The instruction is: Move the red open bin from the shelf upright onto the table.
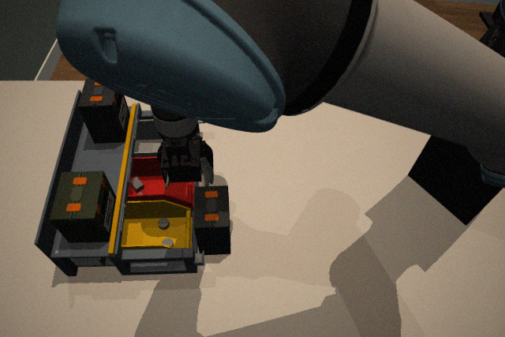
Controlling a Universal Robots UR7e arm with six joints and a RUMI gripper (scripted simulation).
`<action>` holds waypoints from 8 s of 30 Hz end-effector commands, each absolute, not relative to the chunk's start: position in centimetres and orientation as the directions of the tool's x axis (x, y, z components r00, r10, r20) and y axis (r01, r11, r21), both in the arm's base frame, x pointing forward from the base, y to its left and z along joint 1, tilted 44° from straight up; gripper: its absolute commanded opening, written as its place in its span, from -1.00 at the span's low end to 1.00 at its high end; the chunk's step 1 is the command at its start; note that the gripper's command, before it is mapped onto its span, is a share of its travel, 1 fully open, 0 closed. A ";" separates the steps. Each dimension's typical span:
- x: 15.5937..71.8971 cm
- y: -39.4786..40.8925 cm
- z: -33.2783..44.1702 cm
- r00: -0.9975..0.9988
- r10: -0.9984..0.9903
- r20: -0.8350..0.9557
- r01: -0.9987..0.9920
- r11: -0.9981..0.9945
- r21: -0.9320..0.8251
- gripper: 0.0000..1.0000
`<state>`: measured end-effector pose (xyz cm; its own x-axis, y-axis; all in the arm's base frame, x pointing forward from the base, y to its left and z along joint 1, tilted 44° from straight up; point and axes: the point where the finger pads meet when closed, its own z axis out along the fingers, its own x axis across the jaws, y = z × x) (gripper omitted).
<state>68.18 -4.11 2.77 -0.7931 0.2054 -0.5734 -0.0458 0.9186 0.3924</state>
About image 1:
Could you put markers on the red bin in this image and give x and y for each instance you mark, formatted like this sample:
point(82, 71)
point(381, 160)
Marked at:
point(147, 169)

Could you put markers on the yellow open bin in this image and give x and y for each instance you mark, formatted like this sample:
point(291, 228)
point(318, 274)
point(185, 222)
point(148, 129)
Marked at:
point(141, 225)

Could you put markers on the dark grey metal shelf rack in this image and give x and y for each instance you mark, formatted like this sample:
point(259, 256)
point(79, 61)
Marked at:
point(79, 153)

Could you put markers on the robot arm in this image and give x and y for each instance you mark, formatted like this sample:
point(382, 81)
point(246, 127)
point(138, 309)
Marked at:
point(228, 62)

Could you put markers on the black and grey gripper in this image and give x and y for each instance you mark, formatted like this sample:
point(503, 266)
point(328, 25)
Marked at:
point(182, 166)

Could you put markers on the grey metal disc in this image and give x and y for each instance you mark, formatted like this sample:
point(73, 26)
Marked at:
point(168, 241)
point(163, 223)

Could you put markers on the yellow flat bar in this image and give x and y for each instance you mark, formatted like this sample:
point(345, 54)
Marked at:
point(118, 202)

